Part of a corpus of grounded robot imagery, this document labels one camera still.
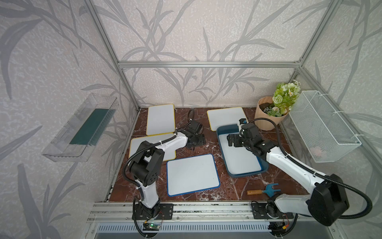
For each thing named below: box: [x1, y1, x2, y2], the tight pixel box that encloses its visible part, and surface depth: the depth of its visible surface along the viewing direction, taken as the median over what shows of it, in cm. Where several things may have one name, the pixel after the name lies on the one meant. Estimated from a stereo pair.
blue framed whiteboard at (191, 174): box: [166, 153, 221, 197], surface depth 89 cm
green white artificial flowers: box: [263, 79, 301, 118], surface depth 91 cm
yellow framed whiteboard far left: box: [146, 103, 176, 136], surface depth 118 cm
